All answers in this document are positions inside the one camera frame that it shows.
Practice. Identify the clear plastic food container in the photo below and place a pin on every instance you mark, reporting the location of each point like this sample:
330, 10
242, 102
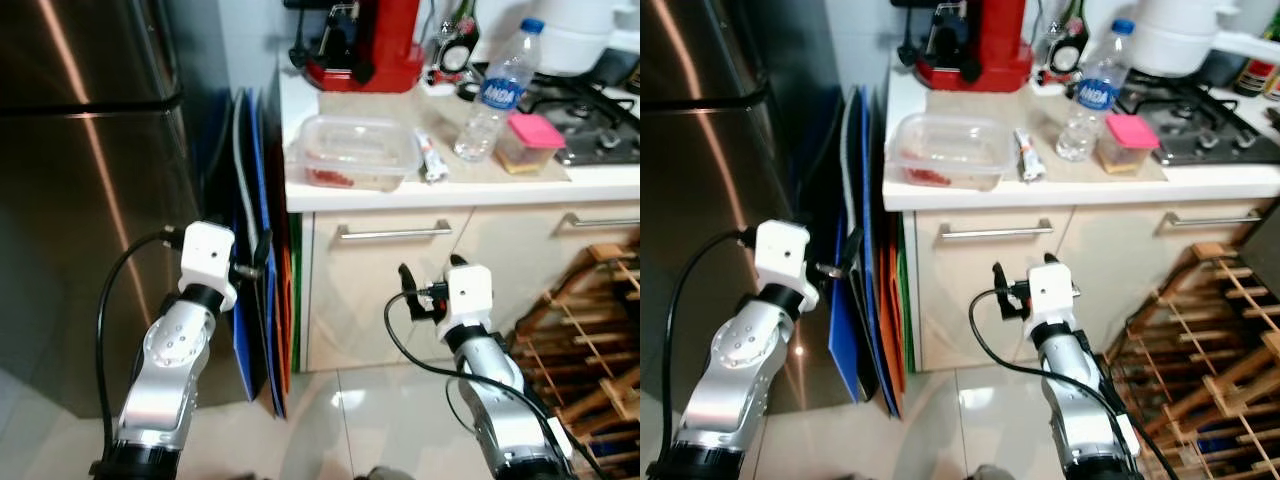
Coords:
950, 150
355, 150

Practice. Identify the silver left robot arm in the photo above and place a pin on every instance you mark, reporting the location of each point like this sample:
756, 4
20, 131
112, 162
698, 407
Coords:
170, 350
740, 350

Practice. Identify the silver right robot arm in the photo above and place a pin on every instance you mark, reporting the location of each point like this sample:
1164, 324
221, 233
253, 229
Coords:
500, 390
1085, 400

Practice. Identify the grey mini fridge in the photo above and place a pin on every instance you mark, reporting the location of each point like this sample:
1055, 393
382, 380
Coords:
1265, 240

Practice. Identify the cream kitchen cabinet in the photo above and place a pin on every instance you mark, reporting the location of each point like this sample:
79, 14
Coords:
980, 310
370, 300

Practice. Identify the green plastic board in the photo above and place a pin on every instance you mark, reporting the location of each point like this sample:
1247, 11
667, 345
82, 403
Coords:
908, 300
296, 300

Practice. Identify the orange plastic board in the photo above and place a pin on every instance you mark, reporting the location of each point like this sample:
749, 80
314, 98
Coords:
893, 330
285, 320

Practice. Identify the dark grey plastic board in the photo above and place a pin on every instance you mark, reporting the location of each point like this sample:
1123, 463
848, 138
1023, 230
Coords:
850, 180
225, 180

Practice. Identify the white squeeze tube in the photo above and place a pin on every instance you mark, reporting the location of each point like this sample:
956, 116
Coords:
430, 158
1030, 158

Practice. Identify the small container pink lid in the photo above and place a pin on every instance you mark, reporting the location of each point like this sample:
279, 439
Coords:
535, 130
1132, 130

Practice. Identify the wooden wine rack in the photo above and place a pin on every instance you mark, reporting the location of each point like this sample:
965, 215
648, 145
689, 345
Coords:
1200, 380
590, 350

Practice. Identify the clear water bottle blue label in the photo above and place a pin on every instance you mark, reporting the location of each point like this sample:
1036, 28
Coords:
1098, 95
500, 95

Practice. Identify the grey right robot leg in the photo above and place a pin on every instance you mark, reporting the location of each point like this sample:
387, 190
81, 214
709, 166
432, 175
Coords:
393, 473
988, 473

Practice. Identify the round kitchen timer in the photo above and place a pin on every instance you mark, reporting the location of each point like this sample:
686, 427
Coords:
1070, 50
455, 55

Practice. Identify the red coffee machine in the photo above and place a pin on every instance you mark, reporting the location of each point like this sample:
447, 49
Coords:
390, 45
1000, 45

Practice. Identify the white cooking pot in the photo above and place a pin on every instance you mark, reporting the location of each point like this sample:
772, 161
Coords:
580, 35
1180, 35

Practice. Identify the dark sauce bottle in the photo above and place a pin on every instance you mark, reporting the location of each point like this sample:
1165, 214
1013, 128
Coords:
1252, 78
1274, 85

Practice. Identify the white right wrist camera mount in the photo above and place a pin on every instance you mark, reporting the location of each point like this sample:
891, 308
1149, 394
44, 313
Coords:
1050, 290
470, 290

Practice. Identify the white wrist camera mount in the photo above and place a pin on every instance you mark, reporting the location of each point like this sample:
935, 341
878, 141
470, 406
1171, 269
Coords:
780, 255
1050, 290
470, 290
205, 255

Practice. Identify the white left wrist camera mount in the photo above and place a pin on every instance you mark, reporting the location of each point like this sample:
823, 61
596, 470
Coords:
205, 255
780, 255

